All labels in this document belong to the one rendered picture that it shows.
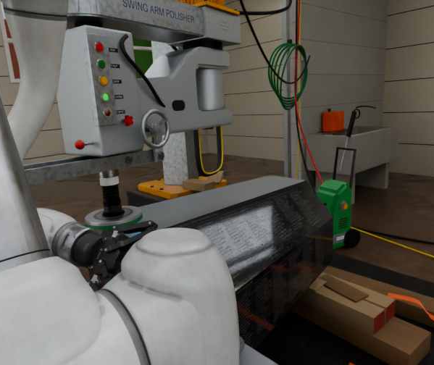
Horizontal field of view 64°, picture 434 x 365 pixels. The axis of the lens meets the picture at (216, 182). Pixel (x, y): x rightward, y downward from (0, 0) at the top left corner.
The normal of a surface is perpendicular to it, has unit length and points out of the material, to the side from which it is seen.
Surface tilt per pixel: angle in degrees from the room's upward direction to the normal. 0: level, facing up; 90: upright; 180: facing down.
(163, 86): 90
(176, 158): 90
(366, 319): 90
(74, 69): 90
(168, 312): 58
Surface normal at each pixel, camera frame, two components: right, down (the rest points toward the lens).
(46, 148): 0.66, 0.13
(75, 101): -0.57, 0.22
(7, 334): 0.43, -0.38
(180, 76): 0.82, 0.08
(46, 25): 0.62, 0.59
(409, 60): -0.75, 0.19
